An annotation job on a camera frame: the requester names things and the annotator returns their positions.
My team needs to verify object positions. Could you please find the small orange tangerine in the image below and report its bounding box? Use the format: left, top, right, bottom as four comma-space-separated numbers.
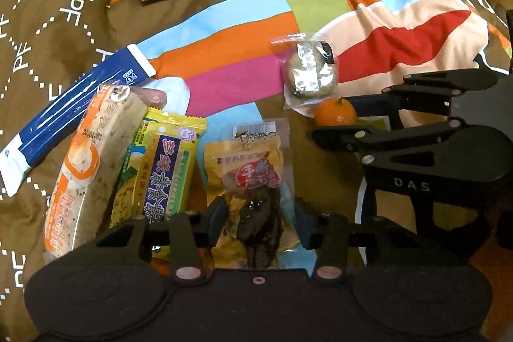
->
314, 97, 357, 127

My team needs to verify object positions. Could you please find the yellow green snack packet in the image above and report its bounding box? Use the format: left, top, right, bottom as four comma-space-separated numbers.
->
110, 108, 208, 227

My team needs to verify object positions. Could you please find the round cookie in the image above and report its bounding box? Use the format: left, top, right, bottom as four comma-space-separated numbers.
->
270, 32, 338, 109

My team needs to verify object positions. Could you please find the dark dried meat snack packet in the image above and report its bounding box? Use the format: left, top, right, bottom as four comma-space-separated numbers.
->
203, 118, 299, 270

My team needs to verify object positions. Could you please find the orange white bread roll packet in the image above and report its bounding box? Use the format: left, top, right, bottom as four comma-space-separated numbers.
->
44, 84, 148, 259

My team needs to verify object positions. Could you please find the pink sausage packet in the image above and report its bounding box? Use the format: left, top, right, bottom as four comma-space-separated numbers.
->
134, 87, 190, 115

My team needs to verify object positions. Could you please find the blue white long packet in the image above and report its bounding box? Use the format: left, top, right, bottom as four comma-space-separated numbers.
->
1, 44, 156, 197

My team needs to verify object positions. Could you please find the colourful striped brown duvet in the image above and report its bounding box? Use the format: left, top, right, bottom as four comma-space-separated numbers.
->
0, 0, 513, 342

